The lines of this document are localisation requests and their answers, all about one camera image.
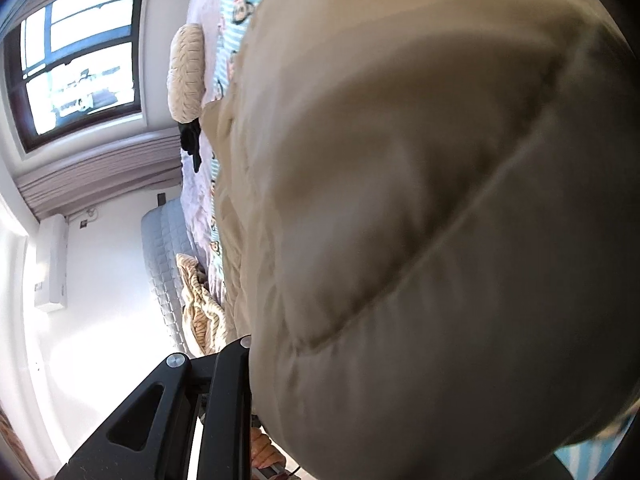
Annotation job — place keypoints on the white wall air conditioner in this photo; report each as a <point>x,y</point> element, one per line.
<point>51,267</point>

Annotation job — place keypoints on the tan puffer jacket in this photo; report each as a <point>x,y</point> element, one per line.
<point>429,216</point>

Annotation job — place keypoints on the lavender bed sheet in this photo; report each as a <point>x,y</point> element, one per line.
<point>198,182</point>

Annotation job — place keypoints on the beige patterned blanket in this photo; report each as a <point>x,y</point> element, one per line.
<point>204,322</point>

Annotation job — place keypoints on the dark framed window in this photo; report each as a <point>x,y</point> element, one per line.
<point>72,65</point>

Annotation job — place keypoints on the cream knitted pillow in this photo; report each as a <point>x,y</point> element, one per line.
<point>185,77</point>

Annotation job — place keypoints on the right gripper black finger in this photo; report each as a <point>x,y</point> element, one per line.
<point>149,436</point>

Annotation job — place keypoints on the grey curtain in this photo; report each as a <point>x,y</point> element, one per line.
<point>75,183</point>

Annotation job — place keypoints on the grey quilted headboard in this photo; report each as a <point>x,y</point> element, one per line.
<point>164,236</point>

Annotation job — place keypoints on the person's right hand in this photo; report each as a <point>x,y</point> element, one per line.
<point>263,453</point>

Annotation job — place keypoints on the monkey print striped blanket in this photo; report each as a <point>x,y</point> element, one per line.
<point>231,25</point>

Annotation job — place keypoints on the black garment on bed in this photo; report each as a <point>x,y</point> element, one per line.
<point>190,141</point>

